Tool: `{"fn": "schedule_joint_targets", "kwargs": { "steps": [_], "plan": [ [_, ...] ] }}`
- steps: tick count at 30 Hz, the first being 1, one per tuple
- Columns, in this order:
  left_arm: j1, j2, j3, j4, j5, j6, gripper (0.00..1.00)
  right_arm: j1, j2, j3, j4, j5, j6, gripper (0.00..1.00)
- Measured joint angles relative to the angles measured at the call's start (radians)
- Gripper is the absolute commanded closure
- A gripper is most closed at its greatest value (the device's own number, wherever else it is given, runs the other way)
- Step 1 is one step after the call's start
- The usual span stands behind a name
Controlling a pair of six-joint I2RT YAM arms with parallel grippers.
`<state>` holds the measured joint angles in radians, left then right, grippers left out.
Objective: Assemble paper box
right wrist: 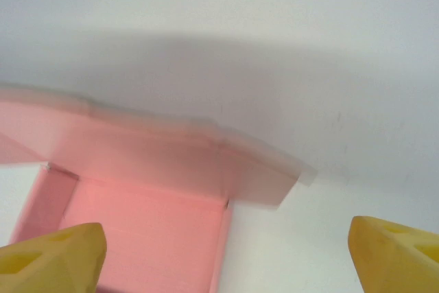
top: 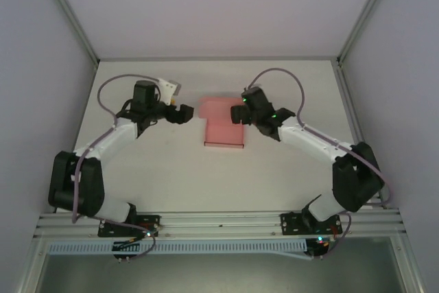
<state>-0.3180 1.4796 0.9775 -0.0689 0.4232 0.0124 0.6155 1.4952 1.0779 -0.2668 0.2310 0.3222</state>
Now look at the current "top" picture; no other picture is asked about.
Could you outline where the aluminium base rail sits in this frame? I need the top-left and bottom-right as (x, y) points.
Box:
(34, 206), (402, 241)

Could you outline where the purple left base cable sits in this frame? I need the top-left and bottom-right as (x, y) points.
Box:
(102, 220), (157, 260)

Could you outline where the white slotted cable duct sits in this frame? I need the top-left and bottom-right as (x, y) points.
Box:
(47, 237), (308, 257)

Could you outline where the aluminium frame post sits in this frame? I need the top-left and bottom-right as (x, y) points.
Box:
(337, 0), (401, 66)
(40, 0), (101, 66)

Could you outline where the pink paper box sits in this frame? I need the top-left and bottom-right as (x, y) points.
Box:
(198, 96), (246, 150)

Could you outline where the aluminium side rail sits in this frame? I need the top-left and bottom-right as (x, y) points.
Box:
(334, 59), (426, 293)

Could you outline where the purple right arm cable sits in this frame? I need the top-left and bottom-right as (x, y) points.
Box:
(246, 68), (392, 209)

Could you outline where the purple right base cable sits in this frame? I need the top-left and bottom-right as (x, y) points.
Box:
(320, 212), (353, 261)

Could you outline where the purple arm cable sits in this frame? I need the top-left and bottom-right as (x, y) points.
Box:
(71, 73), (162, 224)
(246, 68), (392, 209)

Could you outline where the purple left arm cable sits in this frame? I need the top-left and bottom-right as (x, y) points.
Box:
(71, 73), (162, 224)

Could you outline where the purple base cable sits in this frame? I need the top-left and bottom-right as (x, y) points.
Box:
(320, 212), (353, 261)
(102, 220), (157, 260)

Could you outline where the black bracket under duct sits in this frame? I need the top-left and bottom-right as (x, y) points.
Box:
(307, 236), (333, 260)
(112, 239), (138, 263)

